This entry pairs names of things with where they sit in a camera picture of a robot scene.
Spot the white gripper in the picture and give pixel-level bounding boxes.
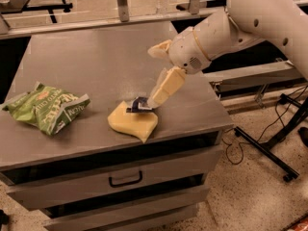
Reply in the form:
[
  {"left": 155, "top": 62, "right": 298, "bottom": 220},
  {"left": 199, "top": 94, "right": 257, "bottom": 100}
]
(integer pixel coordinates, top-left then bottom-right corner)
[{"left": 147, "top": 27, "right": 211, "bottom": 109}]

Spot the dark blue rxbar wrapper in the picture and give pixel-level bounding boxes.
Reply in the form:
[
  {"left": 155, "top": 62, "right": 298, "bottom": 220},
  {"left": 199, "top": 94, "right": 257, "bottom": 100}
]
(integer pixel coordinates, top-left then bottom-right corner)
[{"left": 126, "top": 97, "right": 154, "bottom": 113}]

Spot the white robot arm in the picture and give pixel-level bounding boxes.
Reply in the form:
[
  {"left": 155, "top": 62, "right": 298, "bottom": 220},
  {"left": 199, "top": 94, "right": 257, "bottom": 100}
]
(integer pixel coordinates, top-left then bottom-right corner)
[{"left": 147, "top": 0, "right": 308, "bottom": 108}]

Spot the yellow sponge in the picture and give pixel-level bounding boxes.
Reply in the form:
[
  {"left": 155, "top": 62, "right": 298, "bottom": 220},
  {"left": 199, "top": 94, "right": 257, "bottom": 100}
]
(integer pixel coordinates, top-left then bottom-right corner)
[{"left": 108, "top": 101, "right": 158, "bottom": 142}]

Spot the black stand base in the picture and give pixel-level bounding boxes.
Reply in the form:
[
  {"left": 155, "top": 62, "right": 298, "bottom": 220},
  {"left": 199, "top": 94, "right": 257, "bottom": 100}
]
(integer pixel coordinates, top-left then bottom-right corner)
[{"left": 234, "top": 94, "right": 308, "bottom": 182}]

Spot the green chip bag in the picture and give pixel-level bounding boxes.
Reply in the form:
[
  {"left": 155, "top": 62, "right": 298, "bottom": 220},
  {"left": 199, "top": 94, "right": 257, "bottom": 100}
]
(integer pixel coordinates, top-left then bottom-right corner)
[{"left": 1, "top": 82, "right": 90, "bottom": 136}]

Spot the grey drawer cabinet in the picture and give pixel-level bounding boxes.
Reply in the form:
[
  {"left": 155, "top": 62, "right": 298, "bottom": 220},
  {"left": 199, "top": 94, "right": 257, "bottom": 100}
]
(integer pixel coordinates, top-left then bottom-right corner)
[{"left": 0, "top": 22, "right": 232, "bottom": 231}]

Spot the grey metal rail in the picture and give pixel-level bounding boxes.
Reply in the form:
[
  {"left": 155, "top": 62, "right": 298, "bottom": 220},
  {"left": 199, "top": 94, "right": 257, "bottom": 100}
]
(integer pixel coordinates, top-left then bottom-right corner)
[{"left": 0, "top": 0, "right": 308, "bottom": 40}]

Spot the black drawer handle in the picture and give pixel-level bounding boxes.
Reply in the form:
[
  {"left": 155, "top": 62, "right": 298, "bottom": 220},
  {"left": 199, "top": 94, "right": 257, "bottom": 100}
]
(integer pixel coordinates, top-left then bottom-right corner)
[{"left": 108, "top": 170, "right": 143, "bottom": 188}]

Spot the black floor cable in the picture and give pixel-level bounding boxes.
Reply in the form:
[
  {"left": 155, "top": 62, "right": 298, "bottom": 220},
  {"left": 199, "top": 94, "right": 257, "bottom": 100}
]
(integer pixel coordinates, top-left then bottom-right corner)
[{"left": 221, "top": 86, "right": 308, "bottom": 166}]

